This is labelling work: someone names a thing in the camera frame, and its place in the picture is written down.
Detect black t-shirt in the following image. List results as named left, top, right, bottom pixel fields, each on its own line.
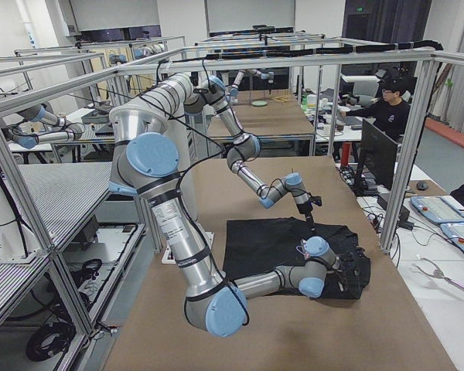
left=223, top=217, right=370, bottom=299

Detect black computer monitor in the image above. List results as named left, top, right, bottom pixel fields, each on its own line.
left=353, top=119, right=398, bottom=196

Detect striped aluminium work table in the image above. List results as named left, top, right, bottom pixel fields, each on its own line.
left=19, top=162, right=111, bottom=250

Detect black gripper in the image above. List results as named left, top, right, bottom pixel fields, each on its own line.
left=296, top=195, right=322, bottom=233
left=336, top=250, right=367, bottom=290

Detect man in black jacket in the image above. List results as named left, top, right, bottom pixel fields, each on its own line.
left=340, top=78, right=411, bottom=141

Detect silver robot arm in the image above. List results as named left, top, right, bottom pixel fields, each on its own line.
left=132, top=73, right=321, bottom=226
left=109, top=107, right=370, bottom=337

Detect aluminium frame cage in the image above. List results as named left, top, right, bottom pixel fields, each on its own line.
left=0, top=40, right=464, bottom=337

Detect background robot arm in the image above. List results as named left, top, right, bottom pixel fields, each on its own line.
left=2, top=104, right=84, bottom=149

